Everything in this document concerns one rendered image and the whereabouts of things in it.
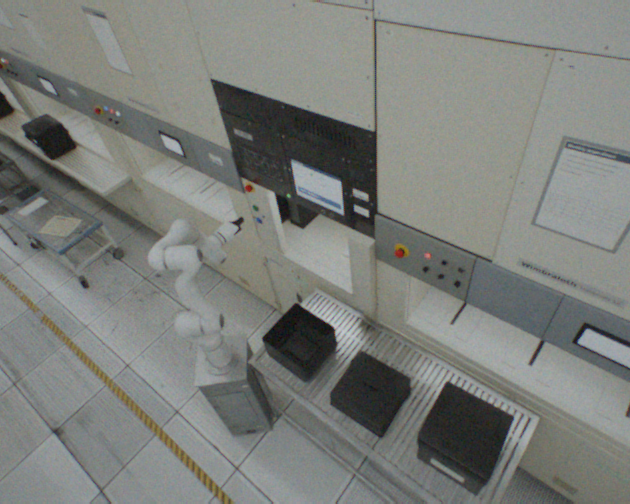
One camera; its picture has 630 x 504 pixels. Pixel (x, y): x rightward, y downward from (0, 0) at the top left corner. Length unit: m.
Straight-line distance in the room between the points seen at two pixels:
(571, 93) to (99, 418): 3.26
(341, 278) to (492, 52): 1.55
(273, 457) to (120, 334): 1.63
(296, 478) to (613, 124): 2.43
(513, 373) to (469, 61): 1.44
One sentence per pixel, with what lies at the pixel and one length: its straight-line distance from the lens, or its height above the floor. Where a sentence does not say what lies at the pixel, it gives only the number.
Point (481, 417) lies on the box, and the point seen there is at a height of 1.01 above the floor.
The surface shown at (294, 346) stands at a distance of 2.41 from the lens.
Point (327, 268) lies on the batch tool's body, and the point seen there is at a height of 0.87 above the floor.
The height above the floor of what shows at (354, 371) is 0.86.
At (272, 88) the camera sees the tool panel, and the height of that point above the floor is 2.00.
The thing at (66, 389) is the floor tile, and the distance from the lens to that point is 3.83.
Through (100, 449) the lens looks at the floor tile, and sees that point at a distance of 3.47.
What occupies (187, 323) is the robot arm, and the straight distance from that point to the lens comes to 2.15.
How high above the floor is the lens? 2.84
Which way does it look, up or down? 48 degrees down
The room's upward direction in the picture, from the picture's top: 11 degrees counter-clockwise
